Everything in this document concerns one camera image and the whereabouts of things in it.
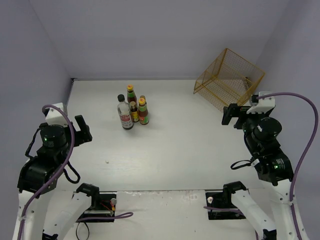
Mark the left black coiled cable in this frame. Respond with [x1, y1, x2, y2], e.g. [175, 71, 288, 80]
[62, 161, 81, 184]

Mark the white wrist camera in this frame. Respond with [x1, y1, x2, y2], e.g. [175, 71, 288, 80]
[246, 91, 276, 114]
[45, 102, 68, 127]

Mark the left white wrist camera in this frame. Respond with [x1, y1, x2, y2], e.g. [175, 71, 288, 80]
[45, 102, 68, 127]

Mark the clear bottle black cap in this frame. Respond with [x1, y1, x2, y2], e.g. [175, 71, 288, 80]
[117, 94, 134, 130]

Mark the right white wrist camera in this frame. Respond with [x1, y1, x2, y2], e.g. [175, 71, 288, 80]
[246, 91, 276, 114]

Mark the thin black wire loop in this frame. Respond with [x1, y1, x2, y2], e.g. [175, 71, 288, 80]
[75, 221, 90, 240]

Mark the right black coiled cable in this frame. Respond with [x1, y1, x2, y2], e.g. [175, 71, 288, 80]
[230, 159, 253, 171]

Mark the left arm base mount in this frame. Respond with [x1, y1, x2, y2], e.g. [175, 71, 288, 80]
[79, 192, 117, 223]

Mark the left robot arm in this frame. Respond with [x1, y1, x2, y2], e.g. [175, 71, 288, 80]
[13, 115, 100, 240]

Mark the black coiled cable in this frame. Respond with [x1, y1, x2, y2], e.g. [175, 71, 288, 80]
[230, 159, 253, 171]
[62, 161, 81, 184]

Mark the green-label sauce bottle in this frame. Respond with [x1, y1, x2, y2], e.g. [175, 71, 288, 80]
[138, 97, 149, 125]
[127, 84, 137, 104]

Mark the yellow wire basket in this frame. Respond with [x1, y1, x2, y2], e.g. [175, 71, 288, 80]
[193, 48, 266, 112]

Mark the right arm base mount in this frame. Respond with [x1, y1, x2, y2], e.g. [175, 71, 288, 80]
[205, 191, 246, 221]

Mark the small yellow-label brown bottle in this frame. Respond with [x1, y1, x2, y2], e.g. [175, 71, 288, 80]
[130, 101, 140, 123]

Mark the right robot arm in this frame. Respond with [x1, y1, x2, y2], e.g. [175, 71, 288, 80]
[221, 103, 309, 240]

